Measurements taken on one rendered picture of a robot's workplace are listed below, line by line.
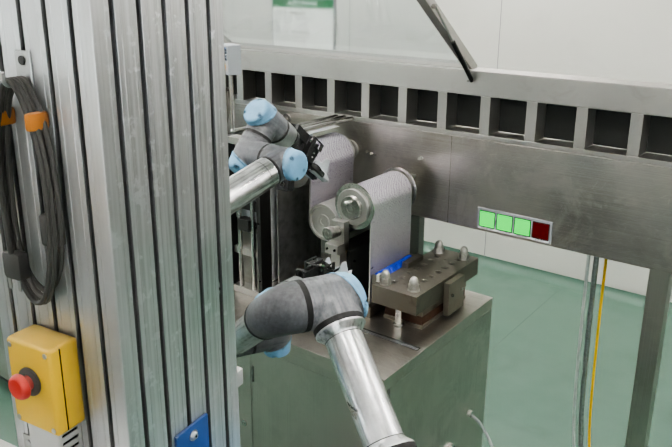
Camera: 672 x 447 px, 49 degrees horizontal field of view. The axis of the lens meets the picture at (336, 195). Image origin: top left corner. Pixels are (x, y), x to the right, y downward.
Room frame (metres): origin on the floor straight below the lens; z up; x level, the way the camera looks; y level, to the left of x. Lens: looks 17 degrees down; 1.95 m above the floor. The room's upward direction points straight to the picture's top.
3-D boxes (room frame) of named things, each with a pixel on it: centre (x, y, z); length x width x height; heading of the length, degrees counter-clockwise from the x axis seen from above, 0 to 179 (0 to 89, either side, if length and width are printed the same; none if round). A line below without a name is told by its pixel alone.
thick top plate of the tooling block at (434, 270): (2.17, -0.30, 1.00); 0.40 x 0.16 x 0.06; 143
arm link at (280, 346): (1.77, 0.17, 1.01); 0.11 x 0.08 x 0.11; 116
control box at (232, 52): (2.51, 0.37, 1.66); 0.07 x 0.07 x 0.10; 32
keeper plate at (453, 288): (2.13, -0.38, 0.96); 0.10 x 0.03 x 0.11; 143
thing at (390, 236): (2.22, -0.18, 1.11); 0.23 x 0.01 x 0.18; 143
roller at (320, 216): (2.33, -0.03, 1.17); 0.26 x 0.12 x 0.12; 143
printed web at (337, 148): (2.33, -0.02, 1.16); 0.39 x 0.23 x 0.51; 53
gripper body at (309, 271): (1.90, 0.06, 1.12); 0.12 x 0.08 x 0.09; 143
